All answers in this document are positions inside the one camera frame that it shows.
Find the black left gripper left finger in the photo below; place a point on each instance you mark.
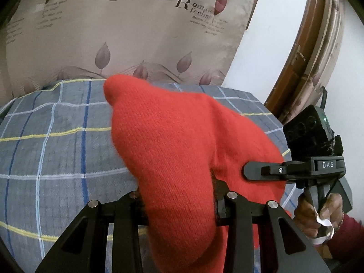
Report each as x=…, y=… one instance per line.
x=82, y=246

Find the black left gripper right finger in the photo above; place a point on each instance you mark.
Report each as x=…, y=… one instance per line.
x=262, y=237

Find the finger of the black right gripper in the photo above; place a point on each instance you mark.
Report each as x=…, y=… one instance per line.
x=286, y=171

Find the red knitted baby sweater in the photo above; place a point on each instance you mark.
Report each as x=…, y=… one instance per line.
x=175, y=144

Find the dark red sleeve forearm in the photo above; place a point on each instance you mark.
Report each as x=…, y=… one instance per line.
x=347, y=243

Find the person's right hand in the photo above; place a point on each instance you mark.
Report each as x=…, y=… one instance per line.
x=305, y=215

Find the grey plaid bed sheet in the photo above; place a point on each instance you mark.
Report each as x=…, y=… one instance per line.
x=56, y=155

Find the brown wooden door frame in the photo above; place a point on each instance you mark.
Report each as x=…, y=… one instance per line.
x=311, y=61

